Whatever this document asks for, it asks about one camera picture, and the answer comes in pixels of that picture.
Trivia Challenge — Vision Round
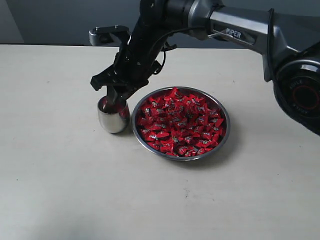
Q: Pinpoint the stainless steel cup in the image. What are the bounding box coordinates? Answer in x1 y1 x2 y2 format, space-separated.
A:
97 96 130 134

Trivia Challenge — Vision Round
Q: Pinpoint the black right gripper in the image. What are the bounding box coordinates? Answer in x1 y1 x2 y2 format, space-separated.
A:
90 16 156 103

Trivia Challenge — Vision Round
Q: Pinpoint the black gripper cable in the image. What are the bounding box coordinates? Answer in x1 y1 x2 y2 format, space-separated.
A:
149 27 198 76

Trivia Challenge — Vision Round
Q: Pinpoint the round steel bowl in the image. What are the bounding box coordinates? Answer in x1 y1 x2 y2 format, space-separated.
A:
131 86 231 162

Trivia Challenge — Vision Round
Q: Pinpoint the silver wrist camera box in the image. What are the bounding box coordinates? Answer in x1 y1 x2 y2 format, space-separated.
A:
89 25 130 47

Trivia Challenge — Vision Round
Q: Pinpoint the pile of red wrapped candies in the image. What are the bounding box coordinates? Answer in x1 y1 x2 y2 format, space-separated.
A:
136 86 226 158

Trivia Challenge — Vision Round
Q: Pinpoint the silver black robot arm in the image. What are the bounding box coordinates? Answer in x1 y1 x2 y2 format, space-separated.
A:
89 0 320 134

